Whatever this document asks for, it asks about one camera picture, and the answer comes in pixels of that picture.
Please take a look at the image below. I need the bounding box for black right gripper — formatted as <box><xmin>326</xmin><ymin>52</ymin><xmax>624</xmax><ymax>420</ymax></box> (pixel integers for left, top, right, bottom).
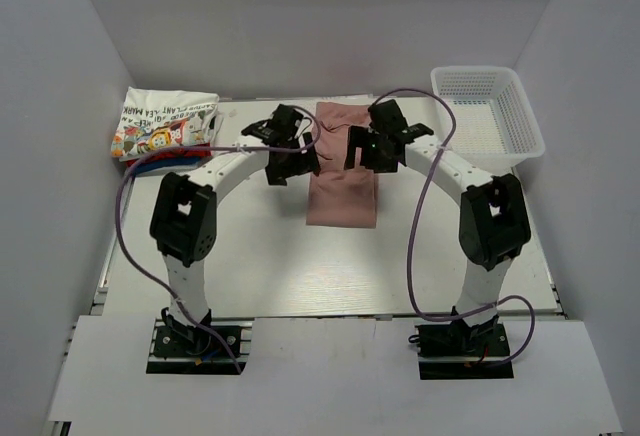
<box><xmin>344</xmin><ymin>127</ymin><xmax>399</xmax><ymax>174</ymax></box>

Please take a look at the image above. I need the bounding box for pink pixel-print t-shirt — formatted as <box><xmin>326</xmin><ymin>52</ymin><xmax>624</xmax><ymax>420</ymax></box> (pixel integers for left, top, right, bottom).
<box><xmin>306</xmin><ymin>102</ymin><xmax>378</xmax><ymax>229</ymax></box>

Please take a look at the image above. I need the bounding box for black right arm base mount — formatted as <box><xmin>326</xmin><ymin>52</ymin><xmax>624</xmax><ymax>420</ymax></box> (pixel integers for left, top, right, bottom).
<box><xmin>408</xmin><ymin>324</ymin><xmax>514</xmax><ymax>381</ymax></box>

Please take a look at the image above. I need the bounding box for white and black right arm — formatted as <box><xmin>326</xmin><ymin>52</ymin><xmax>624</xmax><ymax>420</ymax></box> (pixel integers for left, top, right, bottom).
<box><xmin>344</xmin><ymin>100</ymin><xmax>531</xmax><ymax>355</ymax></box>

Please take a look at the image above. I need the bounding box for white cartoon-print folded t-shirt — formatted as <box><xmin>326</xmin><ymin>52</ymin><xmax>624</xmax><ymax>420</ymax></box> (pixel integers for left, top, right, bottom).
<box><xmin>111</xmin><ymin>87</ymin><xmax>220</xmax><ymax>161</ymax></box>

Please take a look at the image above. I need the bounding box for blue folded t-shirt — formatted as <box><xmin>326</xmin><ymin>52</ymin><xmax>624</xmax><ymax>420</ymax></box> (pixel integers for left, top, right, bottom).
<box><xmin>124</xmin><ymin>157</ymin><xmax>202</xmax><ymax>176</ymax></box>

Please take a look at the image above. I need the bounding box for white plastic mesh basket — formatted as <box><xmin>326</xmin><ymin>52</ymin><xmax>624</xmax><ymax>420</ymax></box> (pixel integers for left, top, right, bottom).
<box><xmin>431</xmin><ymin>66</ymin><xmax>545</xmax><ymax>174</ymax></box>

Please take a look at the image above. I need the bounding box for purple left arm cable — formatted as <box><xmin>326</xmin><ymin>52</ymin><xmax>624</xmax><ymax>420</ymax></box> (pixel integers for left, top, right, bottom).
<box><xmin>114</xmin><ymin>104</ymin><xmax>324</xmax><ymax>375</ymax></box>

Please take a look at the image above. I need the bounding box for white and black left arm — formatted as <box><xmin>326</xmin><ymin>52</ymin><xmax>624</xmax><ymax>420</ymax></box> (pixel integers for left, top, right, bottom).
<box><xmin>150</xmin><ymin>104</ymin><xmax>319</xmax><ymax>355</ymax></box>

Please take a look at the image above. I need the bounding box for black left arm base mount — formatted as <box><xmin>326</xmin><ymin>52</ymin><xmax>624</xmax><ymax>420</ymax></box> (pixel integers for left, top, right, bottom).
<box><xmin>146</xmin><ymin>319</ymin><xmax>252</xmax><ymax>376</ymax></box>

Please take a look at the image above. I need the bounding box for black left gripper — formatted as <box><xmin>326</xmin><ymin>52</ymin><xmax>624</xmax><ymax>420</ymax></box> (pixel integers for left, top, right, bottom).
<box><xmin>267</xmin><ymin>132</ymin><xmax>320</xmax><ymax>187</ymax></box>

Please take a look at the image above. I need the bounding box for red folded t-shirt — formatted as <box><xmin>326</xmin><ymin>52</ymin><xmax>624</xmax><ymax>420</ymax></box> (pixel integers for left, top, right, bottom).
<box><xmin>118</xmin><ymin>145</ymin><xmax>210</xmax><ymax>167</ymax></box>

